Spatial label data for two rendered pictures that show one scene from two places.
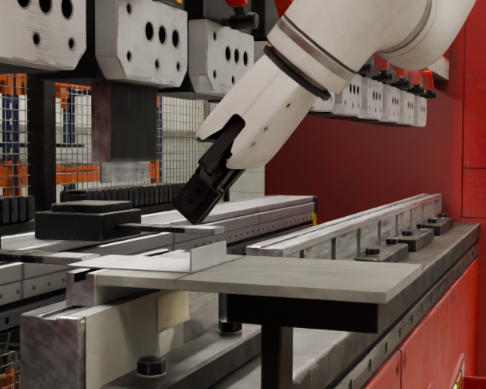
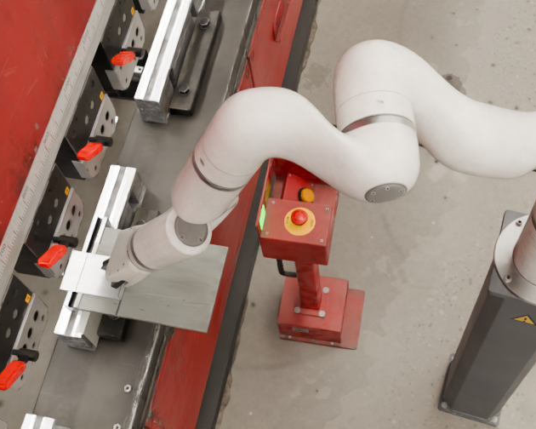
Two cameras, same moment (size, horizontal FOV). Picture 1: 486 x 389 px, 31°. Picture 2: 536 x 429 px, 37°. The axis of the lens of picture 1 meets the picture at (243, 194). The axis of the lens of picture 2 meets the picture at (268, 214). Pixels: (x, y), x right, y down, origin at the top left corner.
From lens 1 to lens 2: 1.37 m
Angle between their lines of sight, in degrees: 60
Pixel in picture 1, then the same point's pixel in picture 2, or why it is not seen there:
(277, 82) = (139, 275)
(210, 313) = (128, 219)
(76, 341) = (82, 340)
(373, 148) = not seen: outside the picture
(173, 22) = (70, 209)
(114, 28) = (51, 273)
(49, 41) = (37, 335)
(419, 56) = not seen: hidden behind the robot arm
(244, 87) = (123, 275)
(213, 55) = (91, 164)
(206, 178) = not seen: hidden behind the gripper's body
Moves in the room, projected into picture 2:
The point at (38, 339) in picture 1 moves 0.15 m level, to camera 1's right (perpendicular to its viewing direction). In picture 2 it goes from (65, 337) to (139, 325)
